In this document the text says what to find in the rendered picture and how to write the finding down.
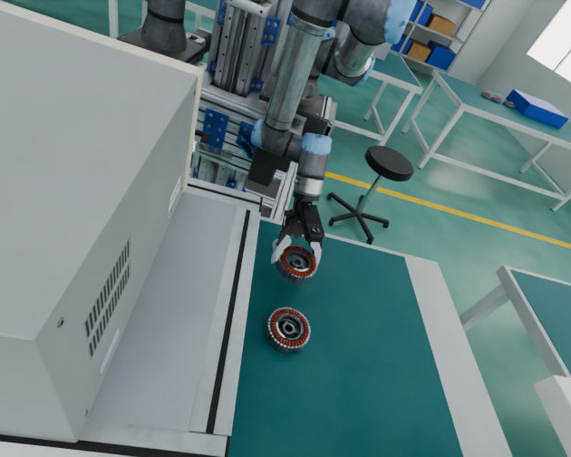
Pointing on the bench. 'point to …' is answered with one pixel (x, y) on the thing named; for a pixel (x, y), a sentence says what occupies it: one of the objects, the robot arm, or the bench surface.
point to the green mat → (340, 363)
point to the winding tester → (69, 208)
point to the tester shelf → (174, 342)
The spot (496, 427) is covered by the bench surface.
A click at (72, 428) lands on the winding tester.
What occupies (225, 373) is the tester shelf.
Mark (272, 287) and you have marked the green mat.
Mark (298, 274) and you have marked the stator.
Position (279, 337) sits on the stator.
